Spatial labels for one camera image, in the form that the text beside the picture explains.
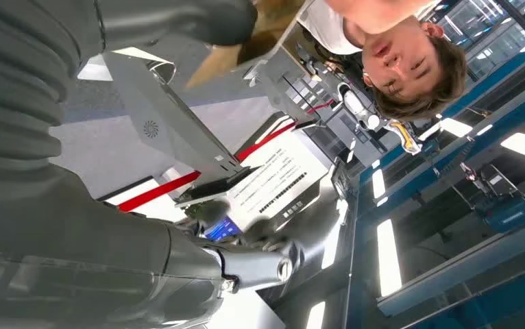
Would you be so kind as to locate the white banner with red stripe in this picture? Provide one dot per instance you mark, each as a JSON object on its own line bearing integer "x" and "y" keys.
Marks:
{"x": 153, "y": 193}

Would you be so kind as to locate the person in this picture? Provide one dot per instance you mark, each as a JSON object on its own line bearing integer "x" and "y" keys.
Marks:
{"x": 403, "y": 59}

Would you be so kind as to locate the grey equipment rack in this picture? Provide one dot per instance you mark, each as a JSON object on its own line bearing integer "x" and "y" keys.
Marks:
{"x": 299, "y": 91}

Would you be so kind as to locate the yellow and white device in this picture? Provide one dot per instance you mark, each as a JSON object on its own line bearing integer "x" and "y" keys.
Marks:
{"x": 405, "y": 138}

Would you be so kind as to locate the silver kiosk stand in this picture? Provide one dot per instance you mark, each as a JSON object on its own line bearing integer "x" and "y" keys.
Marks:
{"x": 176, "y": 122}

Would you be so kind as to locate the white printed display board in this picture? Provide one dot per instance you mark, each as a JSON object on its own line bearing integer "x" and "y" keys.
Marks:
{"x": 280, "y": 177}

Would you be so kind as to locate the blue hoist box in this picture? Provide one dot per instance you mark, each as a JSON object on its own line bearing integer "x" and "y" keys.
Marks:
{"x": 512, "y": 218}

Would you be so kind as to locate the small blue screen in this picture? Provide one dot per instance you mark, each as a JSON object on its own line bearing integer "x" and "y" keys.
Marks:
{"x": 221, "y": 229}

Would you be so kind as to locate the white background machine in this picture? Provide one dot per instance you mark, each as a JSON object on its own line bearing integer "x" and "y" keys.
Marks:
{"x": 355, "y": 104}

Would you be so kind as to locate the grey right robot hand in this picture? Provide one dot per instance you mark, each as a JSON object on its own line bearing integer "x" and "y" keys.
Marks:
{"x": 62, "y": 236}

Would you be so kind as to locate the blue gantry beam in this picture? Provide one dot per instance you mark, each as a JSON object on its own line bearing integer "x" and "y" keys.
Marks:
{"x": 512, "y": 68}

